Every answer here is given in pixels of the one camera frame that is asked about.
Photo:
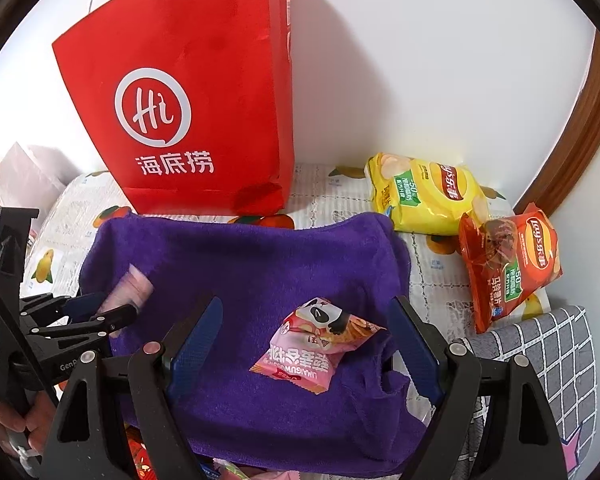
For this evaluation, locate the pale pink snack packet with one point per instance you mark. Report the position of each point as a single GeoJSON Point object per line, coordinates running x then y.
{"type": "Point", "coordinates": [132, 287]}

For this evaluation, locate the person's left hand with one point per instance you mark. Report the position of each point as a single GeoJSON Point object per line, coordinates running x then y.
{"type": "Point", "coordinates": [5, 414]}

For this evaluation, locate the fruit-print tablecloth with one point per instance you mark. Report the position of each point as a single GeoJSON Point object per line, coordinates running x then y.
{"type": "Point", "coordinates": [330, 195]}

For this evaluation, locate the pink berry-print snack packet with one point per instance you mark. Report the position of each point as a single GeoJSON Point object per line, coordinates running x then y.
{"type": "Point", "coordinates": [252, 474]}

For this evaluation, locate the purple towel-lined box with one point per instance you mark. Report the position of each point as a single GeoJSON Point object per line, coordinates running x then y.
{"type": "Point", "coordinates": [260, 270]}

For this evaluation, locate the red paper bag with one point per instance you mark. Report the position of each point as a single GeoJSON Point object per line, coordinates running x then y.
{"type": "Point", "coordinates": [180, 60]}

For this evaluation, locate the red chips bag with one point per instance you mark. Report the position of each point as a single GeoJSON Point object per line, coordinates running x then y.
{"type": "Point", "coordinates": [510, 270]}

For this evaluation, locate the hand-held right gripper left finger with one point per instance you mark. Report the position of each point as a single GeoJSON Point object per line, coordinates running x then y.
{"type": "Point", "coordinates": [195, 342]}

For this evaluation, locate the pink panda snack packet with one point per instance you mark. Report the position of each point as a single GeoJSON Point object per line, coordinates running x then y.
{"type": "Point", "coordinates": [305, 350]}

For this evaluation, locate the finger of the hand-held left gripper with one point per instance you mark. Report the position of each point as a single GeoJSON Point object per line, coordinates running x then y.
{"type": "Point", "coordinates": [85, 305]}
{"type": "Point", "coordinates": [105, 322]}

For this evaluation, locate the red snack packet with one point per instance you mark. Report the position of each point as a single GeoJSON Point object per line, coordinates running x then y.
{"type": "Point", "coordinates": [141, 460]}

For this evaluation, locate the white paper bag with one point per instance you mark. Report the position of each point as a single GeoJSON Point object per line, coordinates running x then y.
{"type": "Point", "coordinates": [25, 175]}

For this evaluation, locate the grey checked cloth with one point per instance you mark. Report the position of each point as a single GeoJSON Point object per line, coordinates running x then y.
{"type": "Point", "coordinates": [555, 350]}

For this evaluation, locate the wooden door frame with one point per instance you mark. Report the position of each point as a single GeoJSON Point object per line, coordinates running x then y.
{"type": "Point", "coordinates": [580, 125]}

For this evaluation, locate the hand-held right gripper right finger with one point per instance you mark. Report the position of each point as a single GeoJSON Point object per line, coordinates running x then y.
{"type": "Point", "coordinates": [411, 345]}

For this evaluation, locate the yellow chips bag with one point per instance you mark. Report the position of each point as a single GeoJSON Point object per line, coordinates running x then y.
{"type": "Point", "coordinates": [430, 195]}

